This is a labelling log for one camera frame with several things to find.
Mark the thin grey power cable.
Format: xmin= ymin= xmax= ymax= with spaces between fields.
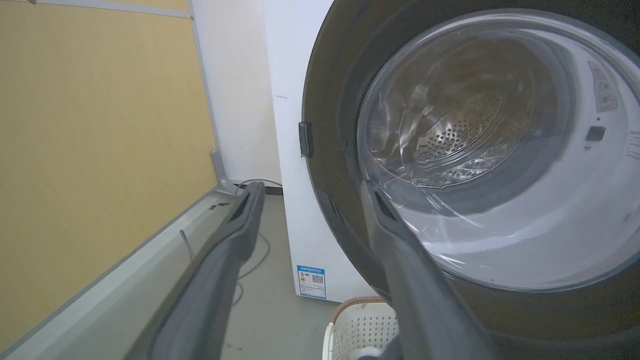
xmin=179 ymin=179 xmax=284 ymax=307

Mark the white plastic laundry basket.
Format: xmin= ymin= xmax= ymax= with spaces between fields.
xmin=322 ymin=296 xmax=401 ymax=360

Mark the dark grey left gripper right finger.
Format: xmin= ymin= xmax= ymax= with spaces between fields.
xmin=360 ymin=180 xmax=496 ymax=360

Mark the white washing machine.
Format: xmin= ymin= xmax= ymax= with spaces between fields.
xmin=262 ymin=0 xmax=381 ymax=303

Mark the blue energy label sticker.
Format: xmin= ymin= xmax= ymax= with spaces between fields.
xmin=297 ymin=265 xmax=327 ymax=300

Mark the round glass washing machine door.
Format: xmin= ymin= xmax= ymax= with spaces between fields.
xmin=301 ymin=0 xmax=640 ymax=360

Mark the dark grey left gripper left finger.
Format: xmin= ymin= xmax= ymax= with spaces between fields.
xmin=124 ymin=181 xmax=266 ymax=360

